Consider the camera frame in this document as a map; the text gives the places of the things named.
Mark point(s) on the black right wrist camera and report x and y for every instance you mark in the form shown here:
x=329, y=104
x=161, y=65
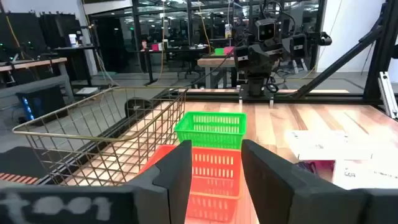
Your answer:
x=266, y=29

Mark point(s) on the small white cardboard box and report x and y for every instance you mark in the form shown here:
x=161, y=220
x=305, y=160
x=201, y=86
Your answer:
x=363, y=174

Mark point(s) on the white cylindrical container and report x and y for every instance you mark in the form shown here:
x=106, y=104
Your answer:
x=72, y=40

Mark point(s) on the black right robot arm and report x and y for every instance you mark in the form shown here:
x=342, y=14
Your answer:
x=258, y=67

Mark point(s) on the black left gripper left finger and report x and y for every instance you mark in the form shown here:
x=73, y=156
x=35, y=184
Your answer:
x=93, y=205

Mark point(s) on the black hazard-striped floor mat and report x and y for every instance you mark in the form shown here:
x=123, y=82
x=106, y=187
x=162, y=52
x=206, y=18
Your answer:
x=18, y=178

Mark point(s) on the silver aluminium extrusion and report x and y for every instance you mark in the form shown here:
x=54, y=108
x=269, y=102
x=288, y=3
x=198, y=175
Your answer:
x=387, y=93

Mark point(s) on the black desk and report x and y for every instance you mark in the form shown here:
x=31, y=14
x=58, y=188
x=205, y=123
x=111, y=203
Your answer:
x=74, y=48

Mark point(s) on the orange plastic basket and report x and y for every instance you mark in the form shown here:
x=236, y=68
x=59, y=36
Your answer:
x=214, y=174

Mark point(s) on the black computer with blue lights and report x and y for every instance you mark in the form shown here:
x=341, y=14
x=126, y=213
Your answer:
x=40, y=102

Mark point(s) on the green and white acer box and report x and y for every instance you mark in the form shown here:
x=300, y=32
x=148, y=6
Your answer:
x=326, y=144

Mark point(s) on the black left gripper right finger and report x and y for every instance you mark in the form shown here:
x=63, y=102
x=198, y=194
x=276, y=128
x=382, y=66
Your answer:
x=295, y=202

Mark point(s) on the pink plastic basket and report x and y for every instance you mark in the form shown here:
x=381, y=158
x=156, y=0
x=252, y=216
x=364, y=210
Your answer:
x=229, y=50

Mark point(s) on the wooden-top table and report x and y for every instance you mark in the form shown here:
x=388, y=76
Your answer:
x=214, y=62
x=34, y=63

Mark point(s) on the green plastic basket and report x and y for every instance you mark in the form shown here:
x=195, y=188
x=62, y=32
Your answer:
x=211, y=137
x=219, y=51

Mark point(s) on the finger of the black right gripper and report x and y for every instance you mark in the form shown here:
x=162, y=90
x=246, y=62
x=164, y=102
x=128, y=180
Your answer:
x=299, y=46
x=241, y=57

